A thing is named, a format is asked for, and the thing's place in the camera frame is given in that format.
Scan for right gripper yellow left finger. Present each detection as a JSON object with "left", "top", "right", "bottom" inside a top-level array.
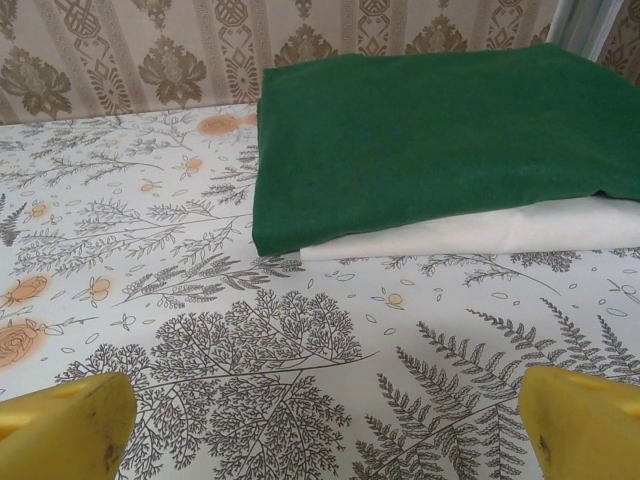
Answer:
[{"left": 0, "top": 372, "right": 137, "bottom": 480}]

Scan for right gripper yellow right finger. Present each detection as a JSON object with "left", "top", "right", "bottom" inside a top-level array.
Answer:
[{"left": 519, "top": 367, "right": 640, "bottom": 480}]

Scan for dark green t-shirt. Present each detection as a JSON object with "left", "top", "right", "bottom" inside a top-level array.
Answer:
[{"left": 251, "top": 42, "right": 640, "bottom": 257}]

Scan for floral patterned table cover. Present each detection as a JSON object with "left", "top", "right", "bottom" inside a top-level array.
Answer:
[{"left": 0, "top": 102, "right": 640, "bottom": 480}]

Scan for white folded t-shirt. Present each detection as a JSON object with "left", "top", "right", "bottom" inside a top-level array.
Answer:
[{"left": 299, "top": 197, "right": 640, "bottom": 262}]

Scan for aluminium frame post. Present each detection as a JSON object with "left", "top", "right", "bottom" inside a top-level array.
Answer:
[{"left": 547, "top": 0, "right": 617, "bottom": 62}]

